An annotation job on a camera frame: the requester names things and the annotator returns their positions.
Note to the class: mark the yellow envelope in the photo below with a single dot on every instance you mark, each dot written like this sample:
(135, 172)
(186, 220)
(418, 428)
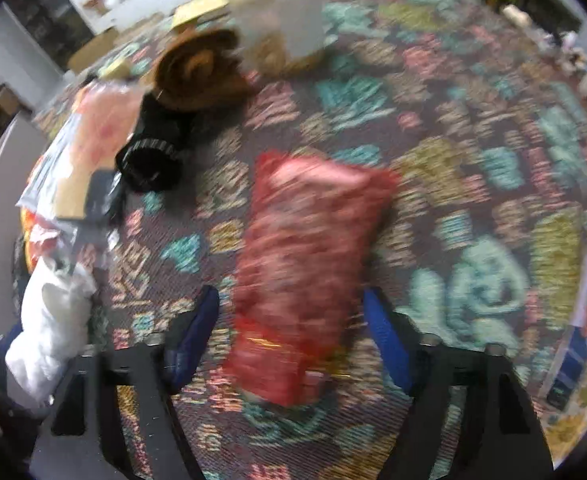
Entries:
(201, 10)

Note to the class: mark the white plastic bag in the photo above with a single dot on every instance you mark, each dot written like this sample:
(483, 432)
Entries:
(48, 330)

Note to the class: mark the blue box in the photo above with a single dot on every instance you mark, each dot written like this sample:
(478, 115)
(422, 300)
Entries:
(568, 360)

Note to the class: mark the black rolled cloth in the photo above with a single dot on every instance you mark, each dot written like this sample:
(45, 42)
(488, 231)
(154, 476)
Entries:
(151, 155)

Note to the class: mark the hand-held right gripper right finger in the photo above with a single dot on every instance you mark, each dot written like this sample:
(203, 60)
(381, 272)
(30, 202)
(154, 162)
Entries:
(388, 345)

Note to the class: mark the brown rolled cloth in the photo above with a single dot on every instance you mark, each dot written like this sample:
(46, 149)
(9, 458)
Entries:
(198, 72)

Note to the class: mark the patterned tablecloth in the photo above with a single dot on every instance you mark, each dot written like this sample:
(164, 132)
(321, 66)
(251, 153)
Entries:
(448, 135)

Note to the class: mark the red snack bag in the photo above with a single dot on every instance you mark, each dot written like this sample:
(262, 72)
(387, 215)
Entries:
(303, 250)

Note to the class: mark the clear plastic snack container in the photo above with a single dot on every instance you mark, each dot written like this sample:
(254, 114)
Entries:
(283, 25)

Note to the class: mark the grey plastic packet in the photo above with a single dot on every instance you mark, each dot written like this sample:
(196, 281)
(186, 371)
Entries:
(100, 200)

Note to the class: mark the flat cardboard piece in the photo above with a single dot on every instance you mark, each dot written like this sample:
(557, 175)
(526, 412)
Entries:
(93, 50)

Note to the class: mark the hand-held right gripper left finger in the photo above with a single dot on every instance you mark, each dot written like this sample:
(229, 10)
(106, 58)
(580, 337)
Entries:
(193, 337)

